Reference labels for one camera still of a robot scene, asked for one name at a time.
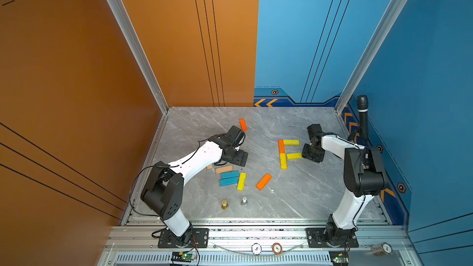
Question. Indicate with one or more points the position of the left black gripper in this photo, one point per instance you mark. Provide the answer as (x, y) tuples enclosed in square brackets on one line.
[(242, 158)]

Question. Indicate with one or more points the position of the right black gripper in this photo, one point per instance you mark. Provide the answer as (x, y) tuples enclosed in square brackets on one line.
[(318, 158)]

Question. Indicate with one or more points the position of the tan wooden block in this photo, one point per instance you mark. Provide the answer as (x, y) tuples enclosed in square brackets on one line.
[(221, 170)]

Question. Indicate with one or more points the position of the yellow block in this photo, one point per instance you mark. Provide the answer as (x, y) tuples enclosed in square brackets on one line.
[(283, 161), (294, 156), (291, 142), (241, 181)]

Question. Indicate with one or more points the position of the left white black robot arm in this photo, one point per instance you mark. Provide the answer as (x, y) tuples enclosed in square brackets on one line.
[(164, 188)]

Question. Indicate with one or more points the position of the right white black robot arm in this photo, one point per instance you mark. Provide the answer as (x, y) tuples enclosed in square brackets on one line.
[(364, 177)]

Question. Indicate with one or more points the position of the upper teal block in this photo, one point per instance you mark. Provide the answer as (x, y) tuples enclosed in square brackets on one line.
[(229, 175)]

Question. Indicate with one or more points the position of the lower teal block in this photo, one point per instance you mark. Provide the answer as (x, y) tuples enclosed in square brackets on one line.
[(228, 181)]

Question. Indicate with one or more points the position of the silver weight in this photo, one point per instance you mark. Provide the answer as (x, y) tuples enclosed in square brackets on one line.
[(244, 202)]

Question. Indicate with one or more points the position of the brass weight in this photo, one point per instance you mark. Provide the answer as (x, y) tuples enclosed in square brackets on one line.
[(224, 205)]

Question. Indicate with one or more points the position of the black microphone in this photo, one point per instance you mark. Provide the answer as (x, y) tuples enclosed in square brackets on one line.
[(362, 106)]

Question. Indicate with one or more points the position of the white round dial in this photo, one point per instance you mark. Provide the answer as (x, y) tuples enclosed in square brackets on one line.
[(256, 249)]

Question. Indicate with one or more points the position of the copper round dial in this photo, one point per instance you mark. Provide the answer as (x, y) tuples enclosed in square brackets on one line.
[(277, 248)]

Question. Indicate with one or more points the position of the right green circuit board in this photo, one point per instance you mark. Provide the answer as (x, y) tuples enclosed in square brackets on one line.
[(339, 258)]

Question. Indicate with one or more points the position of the green circuit board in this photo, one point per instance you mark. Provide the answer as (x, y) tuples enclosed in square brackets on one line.
[(183, 258), (339, 258)]

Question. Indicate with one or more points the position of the left green circuit board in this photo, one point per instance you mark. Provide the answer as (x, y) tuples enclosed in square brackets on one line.
[(183, 258)]

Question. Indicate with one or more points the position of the tape roll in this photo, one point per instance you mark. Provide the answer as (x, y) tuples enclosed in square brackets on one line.
[(382, 249)]

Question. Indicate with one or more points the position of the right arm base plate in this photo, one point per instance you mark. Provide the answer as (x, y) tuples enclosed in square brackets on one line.
[(322, 238)]

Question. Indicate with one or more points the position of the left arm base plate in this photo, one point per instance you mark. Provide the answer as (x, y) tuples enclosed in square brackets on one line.
[(192, 237)]

